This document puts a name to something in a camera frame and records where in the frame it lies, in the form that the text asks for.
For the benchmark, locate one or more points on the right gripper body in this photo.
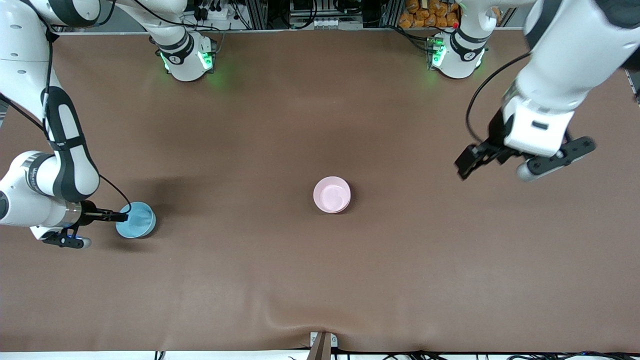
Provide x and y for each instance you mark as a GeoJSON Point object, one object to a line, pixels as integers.
{"type": "Point", "coordinates": [90, 212]}

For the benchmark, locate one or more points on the light blue bowl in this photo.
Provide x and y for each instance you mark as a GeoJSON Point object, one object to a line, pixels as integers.
{"type": "Point", "coordinates": [142, 225]}

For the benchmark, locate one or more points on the pink bowl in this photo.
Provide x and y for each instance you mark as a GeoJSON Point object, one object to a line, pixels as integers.
{"type": "Point", "coordinates": [331, 194]}

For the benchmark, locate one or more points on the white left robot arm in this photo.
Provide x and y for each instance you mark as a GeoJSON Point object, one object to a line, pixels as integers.
{"type": "Point", "coordinates": [575, 50]}

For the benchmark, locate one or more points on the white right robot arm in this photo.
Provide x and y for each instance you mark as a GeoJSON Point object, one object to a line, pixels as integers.
{"type": "Point", "coordinates": [20, 75]}

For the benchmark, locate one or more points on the pile of orange items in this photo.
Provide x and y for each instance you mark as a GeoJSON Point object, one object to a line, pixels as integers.
{"type": "Point", "coordinates": [425, 15]}

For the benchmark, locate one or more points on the brown table cloth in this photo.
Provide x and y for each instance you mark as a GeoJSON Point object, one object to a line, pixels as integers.
{"type": "Point", "coordinates": [320, 280]}

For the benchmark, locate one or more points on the white power strip with plugs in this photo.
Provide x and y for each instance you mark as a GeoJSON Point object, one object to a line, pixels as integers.
{"type": "Point", "coordinates": [215, 12]}

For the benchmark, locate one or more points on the aluminium frame post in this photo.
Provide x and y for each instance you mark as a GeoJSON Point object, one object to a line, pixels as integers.
{"type": "Point", "coordinates": [391, 12]}
{"type": "Point", "coordinates": [257, 14]}

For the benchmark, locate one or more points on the metal table clamp bracket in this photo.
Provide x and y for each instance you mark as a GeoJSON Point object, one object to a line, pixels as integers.
{"type": "Point", "coordinates": [322, 347]}

